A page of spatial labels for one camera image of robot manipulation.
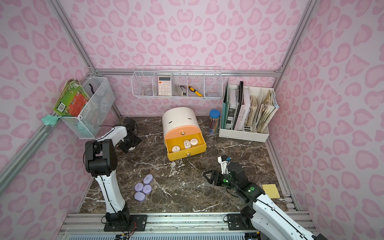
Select pink calculator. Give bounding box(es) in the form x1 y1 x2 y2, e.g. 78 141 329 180
158 76 172 96

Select yellow drawer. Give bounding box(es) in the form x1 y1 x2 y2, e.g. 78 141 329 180
165 132 207 161

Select blue lid pencil jar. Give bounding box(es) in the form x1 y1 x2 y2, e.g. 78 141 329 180
209 109 220 136

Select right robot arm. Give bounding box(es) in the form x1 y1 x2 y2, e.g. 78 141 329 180
203 155 326 240

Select grey stapler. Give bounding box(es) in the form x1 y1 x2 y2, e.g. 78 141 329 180
174 85 187 97

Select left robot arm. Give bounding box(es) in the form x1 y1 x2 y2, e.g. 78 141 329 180
83 118 142 231

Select white round drawer cabinet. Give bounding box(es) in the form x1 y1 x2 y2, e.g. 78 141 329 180
162 107 201 136

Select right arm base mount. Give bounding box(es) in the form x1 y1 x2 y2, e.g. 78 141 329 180
223 213 255 231

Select white file organizer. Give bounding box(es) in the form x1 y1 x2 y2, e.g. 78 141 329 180
219 85 275 143

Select mint green wall hook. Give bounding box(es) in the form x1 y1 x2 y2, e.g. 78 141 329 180
41 115 61 126

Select green folder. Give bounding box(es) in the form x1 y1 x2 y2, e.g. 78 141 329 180
221 82 230 129

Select yellow utility knife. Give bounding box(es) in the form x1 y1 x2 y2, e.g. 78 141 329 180
188 86 203 97

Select tape roll in shelf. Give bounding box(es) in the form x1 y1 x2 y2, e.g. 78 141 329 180
143 88 153 96

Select white wire wall shelf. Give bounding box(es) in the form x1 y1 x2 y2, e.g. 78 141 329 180
131 69 224 100

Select beige paper stack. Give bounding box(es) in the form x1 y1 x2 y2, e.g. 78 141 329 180
255 90 280 133

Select yellow sticky note pad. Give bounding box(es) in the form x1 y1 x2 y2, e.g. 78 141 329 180
262 184 281 199

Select black book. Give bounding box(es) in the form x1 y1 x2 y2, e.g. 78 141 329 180
233 81 244 130

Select green red booklet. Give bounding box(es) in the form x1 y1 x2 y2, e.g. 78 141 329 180
53 79 90 117

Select pink white book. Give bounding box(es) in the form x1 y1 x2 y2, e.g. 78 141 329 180
235 87 251 131

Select aluminium front rail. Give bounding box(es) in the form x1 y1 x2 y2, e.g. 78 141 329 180
56 212 313 240

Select orange top drawer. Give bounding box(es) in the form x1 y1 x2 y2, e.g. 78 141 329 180
164 125 201 140

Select white mesh side basket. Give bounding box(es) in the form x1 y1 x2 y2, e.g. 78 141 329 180
61 77 115 139

